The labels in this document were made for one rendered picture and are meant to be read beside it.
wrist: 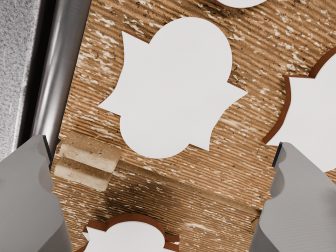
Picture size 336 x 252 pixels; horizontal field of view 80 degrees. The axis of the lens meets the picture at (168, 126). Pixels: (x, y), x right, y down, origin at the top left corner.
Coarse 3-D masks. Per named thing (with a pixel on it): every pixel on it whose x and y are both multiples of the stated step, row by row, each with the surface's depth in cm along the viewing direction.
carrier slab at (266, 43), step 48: (96, 0) 16; (144, 0) 16; (192, 0) 16; (288, 0) 16; (96, 48) 18; (240, 48) 18; (288, 48) 18; (96, 96) 20; (192, 144) 23; (240, 144) 23; (240, 192) 26
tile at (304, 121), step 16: (320, 64) 18; (288, 80) 19; (304, 80) 18; (320, 80) 18; (288, 96) 20; (304, 96) 19; (320, 96) 19; (288, 112) 20; (304, 112) 20; (320, 112) 20; (272, 128) 22; (288, 128) 21; (304, 128) 21; (320, 128) 21; (272, 144) 22; (304, 144) 22; (320, 144) 22; (320, 160) 23
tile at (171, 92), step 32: (128, 32) 17; (160, 32) 17; (192, 32) 17; (128, 64) 18; (160, 64) 18; (192, 64) 18; (224, 64) 18; (128, 96) 19; (160, 96) 19; (192, 96) 19; (224, 96) 19; (128, 128) 21; (160, 128) 21; (192, 128) 21
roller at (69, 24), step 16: (64, 0) 18; (80, 0) 18; (64, 16) 18; (80, 16) 19; (64, 32) 19; (80, 32) 19; (48, 48) 20; (64, 48) 20; (48, 64) 21; (64, 64) 20; (48, 80) 21; (64, 80) 21; (48, 96) 22; (64, 96) 22; (48, 112) 23; (32, 128) 25; (48, 128) 24; (48, 144) 25
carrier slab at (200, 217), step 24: (120, 168) 25; (72, 192) 26; (96, 192) 26; (120, 192) 26; (144, 192) 26; (168, 192) 26; (192, 192) 27; (72, 216) 29; (96, 216) 29; (168, 216) 29; (192, 216) 29; (216, 216) 29; (240, 216) 29; (72, 240) 31; (192, 240) 31; (216, 240) 31; (240, 240) 31
